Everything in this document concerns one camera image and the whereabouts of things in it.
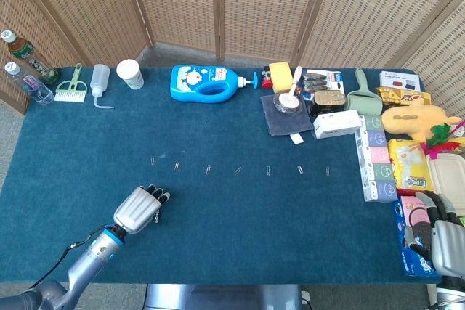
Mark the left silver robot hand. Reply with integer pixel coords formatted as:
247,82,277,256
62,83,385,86
113,184,171,234

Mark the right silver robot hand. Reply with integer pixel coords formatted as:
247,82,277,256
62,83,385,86
403,191,465,278

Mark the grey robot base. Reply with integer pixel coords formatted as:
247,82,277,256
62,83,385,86
143,283,310,310

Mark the green hand brush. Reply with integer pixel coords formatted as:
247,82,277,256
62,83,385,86
53,63,89,103

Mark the blue cookie box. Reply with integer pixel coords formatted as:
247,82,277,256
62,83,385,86
392,195,442,277

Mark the beige lunch container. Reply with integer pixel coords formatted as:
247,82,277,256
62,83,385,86
425,153,465,217

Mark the blue table carpet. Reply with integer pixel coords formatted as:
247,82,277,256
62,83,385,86
0,66,465,285

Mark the yellow biscuit packet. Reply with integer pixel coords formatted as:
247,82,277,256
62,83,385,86
387,138,435,197

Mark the green red feather toy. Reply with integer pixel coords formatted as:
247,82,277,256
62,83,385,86
419,119,465,160

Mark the long pastel smiley box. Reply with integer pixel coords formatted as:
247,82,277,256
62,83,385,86
354,113,400,203

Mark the yellow plush toy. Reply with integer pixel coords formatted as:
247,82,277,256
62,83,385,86
380,97,462,143

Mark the white paper cup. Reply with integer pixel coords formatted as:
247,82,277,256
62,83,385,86
116,59,145,91

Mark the white squeeze wash bottle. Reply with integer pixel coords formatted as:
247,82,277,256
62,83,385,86
89,64,115,110

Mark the blue detergent pump bottle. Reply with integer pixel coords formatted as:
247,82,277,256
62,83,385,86
169,65,259,105

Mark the gold snack packet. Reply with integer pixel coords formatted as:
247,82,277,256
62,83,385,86
375,86,432,110

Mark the clear water bottle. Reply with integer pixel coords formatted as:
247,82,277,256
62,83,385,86
4,62,54,107

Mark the white carton box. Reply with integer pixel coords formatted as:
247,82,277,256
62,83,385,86
312,109,363,140

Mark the grey cleaning cloth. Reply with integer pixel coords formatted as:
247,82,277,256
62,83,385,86
260,92,315,145

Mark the white box red blue print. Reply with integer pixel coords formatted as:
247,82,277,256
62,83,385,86
379,70,421,92

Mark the small red capped item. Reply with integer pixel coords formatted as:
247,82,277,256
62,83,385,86
260,66,273,90

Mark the green tea bottle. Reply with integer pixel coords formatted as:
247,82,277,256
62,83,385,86
0,30,60,84

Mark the black gold meat tin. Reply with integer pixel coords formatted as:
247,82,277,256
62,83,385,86
308,89,347,118

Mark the yellow sponge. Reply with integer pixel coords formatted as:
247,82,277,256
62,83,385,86
267,62,294,94

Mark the binder clip pack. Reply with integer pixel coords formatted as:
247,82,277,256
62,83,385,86
301,68,345,100

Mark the wicker folding screen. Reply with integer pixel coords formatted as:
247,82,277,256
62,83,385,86
0,0,465,118

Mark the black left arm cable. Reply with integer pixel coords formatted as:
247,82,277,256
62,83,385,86
27,224,110,290

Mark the steel scrubber with white handle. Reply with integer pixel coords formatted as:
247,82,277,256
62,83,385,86
272,65,304,115

